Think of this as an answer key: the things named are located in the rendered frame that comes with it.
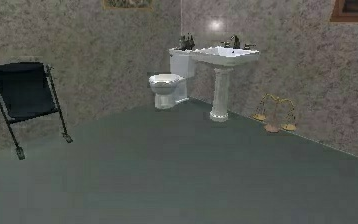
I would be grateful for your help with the white pedestal sink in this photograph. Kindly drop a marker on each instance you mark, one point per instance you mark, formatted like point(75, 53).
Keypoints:
point(222, 66)

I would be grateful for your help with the dark sink faucet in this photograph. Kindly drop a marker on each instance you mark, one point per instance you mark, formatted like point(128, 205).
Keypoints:
point(235, 41)

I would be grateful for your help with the dark figurine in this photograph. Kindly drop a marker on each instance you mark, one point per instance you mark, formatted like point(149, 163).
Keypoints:
point(186, 42)

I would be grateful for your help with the white toilet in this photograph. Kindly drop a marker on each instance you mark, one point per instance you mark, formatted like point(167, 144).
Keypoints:
point(168, 83)

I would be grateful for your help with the black folding laundry hamper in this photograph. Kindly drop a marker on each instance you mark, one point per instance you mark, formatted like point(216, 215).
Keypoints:
point(23, 90)

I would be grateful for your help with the brown framed picture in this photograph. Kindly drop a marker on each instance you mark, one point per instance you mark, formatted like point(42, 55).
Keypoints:
point(352, 10)

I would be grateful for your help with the brass balance scale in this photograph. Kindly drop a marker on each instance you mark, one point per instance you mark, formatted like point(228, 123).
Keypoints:
point(275, 115)

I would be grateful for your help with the gold framed picture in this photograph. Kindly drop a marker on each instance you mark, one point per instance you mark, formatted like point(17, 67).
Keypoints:
point(127, 3)

